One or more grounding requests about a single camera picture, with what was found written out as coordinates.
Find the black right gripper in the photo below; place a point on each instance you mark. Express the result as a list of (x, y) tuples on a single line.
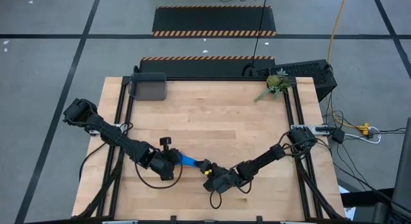
[(221, 182)]

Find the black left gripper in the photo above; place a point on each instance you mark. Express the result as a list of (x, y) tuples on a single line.
[(162, 166)]

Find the small blue measuring cup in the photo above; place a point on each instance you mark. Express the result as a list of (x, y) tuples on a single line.
[(189, 160)]

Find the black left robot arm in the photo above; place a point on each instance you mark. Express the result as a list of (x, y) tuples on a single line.
[(109, 134)]

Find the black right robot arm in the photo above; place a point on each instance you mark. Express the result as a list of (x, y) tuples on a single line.
[(266, 158)]

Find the grey translucent basket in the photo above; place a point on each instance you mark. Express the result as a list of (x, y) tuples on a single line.
[(149, 89)]

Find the yellow tag on gripper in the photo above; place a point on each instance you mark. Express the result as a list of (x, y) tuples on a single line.
[(208, 172)]

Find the black hazard-striped floor mat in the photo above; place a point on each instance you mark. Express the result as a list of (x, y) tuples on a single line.
[(199, 68), (212, 20)]

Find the potted succulent plant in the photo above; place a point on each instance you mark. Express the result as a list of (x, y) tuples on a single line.
[(276, 82)]

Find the black power adapter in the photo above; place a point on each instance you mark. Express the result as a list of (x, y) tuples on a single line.
[(338, 135)]

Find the black perforated computer case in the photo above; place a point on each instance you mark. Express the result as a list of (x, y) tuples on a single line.
[(308, 71)]

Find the yellow power plug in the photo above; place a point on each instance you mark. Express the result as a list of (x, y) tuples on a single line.
[(363, 129)]

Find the black equipment cart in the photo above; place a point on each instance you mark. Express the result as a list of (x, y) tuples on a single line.
[(403, 172)]

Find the black aluminium table frame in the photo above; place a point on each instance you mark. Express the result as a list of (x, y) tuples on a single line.
[(218, 79)]

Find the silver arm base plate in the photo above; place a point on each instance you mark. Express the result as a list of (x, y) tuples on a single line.
[(293, 126), (93, 132)]

